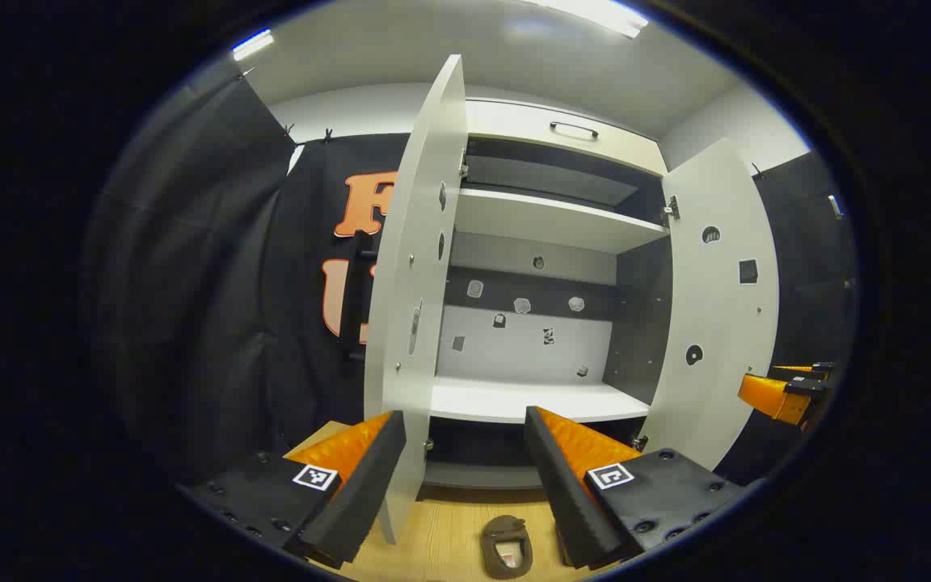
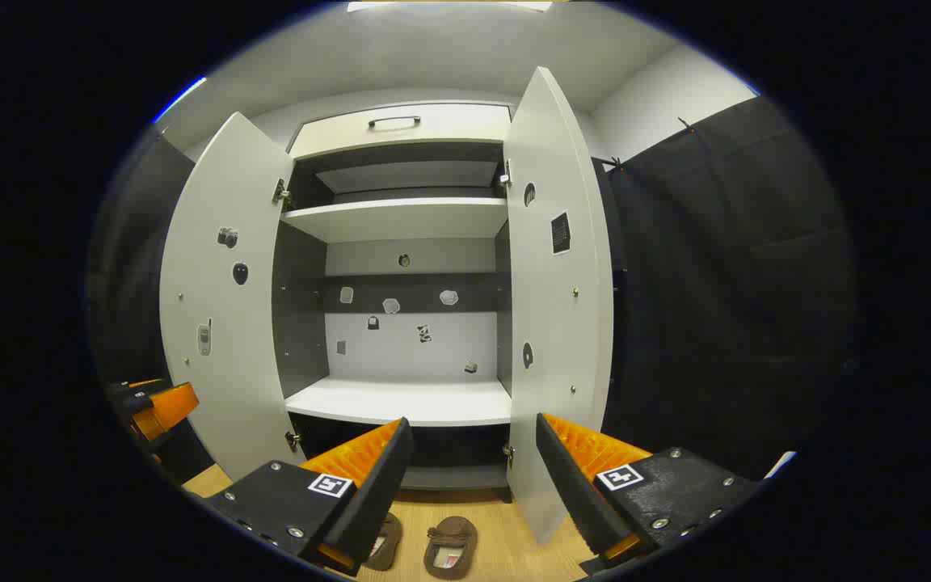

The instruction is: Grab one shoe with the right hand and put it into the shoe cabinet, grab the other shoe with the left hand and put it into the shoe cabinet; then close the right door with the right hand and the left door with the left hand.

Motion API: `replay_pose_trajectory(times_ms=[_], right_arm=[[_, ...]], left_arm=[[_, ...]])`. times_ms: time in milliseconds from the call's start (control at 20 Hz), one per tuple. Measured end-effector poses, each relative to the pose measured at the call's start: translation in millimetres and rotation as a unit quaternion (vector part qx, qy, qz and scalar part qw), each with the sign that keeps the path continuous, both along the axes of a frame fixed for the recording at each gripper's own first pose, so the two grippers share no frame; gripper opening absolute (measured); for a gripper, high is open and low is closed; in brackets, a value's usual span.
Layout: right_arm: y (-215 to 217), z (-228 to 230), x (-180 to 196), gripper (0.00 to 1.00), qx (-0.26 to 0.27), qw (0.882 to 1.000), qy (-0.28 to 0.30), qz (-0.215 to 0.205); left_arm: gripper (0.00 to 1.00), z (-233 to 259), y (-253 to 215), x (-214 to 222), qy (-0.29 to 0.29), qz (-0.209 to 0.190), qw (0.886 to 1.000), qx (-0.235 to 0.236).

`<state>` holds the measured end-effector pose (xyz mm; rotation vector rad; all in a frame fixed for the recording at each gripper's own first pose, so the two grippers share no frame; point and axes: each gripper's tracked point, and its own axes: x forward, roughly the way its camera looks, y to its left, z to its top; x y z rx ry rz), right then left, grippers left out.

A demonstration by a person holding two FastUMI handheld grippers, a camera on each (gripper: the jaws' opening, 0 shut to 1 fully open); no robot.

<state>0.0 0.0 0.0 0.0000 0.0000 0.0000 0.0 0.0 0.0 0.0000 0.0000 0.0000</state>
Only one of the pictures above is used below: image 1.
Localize white shoe cabinet door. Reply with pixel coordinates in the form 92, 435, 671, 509
639, 137, 781, 474
363, 54, 469, 545

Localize ceiling light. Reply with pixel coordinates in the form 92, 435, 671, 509
546, 0, 649, 39
232, 29, 275, 61

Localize black door handle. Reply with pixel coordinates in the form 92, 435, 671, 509
340, 230, 377, 373

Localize black backdrop cloth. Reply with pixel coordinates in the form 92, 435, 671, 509
716, 150, 858, 486
86, 73, 410, 486

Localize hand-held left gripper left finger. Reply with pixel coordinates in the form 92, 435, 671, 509
179, 410, 407, 571

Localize brown fuzzy shoe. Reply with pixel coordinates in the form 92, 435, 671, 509
480, 515, 533, 580

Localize white shoe cabinet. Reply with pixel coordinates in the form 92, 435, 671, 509
421, 97, 674, 491

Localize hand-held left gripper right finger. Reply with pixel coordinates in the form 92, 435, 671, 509
524, 406, 745, 571

